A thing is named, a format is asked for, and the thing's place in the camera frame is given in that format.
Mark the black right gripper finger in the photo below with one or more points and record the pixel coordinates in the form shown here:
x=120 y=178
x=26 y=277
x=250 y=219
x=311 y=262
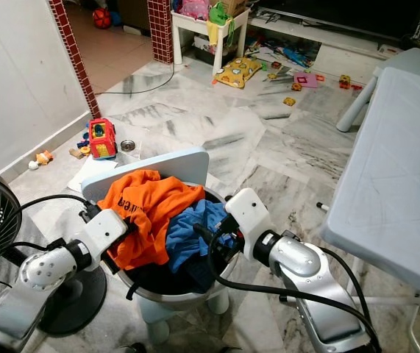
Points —
x=223 y=200

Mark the orange printed t-shirt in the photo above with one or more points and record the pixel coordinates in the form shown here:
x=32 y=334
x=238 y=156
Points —
x=151 y=213

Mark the blue garment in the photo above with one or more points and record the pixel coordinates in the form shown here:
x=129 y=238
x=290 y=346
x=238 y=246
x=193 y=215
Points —
x=195 y=235

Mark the dark navy garment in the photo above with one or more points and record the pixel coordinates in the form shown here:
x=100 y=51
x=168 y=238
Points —
x=187 y=279

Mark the grey laundry basin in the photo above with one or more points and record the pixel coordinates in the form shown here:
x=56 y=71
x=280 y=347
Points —
x=173 y=298

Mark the pale blue solid-back kid chair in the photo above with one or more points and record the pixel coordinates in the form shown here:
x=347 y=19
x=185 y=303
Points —
x=151 y=163

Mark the white paper sheet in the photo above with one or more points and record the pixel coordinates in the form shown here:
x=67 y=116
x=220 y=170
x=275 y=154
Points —
x=90 y=175

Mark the small metal bowl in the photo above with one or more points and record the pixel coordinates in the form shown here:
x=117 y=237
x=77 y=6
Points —
x=128 y=145

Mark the small wooden toy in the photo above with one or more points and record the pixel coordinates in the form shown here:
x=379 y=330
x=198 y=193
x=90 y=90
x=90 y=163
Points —
x=79 y=151

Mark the red plastic toy house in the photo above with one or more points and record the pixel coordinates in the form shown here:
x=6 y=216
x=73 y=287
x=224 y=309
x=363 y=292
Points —
x=101 y=142

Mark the small orange toy figure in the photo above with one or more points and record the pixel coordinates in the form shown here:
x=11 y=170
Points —
x=43 y=157

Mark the yellow toy cushion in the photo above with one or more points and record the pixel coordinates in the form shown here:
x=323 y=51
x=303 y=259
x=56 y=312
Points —
x=237 y=72

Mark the pink toy board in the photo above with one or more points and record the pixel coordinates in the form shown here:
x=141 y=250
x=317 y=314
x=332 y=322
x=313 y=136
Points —
x=305 y=79

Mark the grey folding table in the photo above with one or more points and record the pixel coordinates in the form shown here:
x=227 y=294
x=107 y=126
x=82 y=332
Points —
x=386 y=176

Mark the orange toy block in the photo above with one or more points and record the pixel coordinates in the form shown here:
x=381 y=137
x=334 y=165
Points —
x=346 y=81

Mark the red brick pillar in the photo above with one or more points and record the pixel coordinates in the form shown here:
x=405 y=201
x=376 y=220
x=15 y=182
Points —
x=159 y=29

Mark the small white kid table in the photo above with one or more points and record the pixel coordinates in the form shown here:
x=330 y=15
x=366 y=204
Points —
x=187 y=20

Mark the green and yellow cloth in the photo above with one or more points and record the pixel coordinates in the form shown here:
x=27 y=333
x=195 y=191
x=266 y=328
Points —
x=218 y=11

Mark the white tv stand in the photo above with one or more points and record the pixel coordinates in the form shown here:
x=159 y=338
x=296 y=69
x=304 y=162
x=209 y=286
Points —
x=349 y=59

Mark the cardboard box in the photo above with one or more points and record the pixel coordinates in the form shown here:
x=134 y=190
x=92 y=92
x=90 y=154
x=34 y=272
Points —
x=236 y=6

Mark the pink toy bag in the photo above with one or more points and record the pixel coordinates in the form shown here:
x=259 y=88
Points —
x=193 y=7

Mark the red ball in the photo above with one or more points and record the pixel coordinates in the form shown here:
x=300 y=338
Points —
x=101 y=18

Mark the black television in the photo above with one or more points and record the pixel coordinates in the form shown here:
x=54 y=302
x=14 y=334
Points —
x=342 y=11

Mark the pale blue kid table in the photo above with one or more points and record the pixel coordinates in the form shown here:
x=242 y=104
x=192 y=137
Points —
x=412 y=62

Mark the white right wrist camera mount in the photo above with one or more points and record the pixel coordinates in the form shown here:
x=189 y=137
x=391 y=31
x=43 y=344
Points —
x=248 y=220

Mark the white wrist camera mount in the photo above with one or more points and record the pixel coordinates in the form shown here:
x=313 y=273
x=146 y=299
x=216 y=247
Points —
x=103 y=232
x=248 y=220

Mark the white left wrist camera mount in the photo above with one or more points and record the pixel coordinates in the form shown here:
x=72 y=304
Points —
x=103 y=232

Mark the red brick wall edge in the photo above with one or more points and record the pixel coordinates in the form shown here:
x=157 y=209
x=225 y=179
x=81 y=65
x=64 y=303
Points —
x=71 y=51

